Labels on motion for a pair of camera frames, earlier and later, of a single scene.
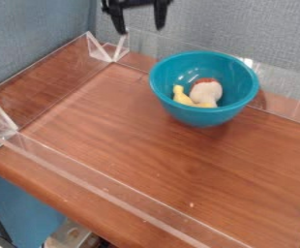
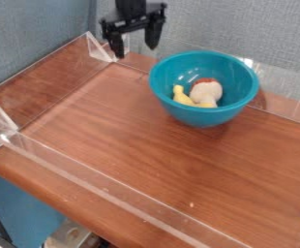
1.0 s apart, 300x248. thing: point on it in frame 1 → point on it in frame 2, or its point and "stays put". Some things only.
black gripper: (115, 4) → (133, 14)
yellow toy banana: (183, 98) stays put
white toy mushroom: (205, 91) stays put
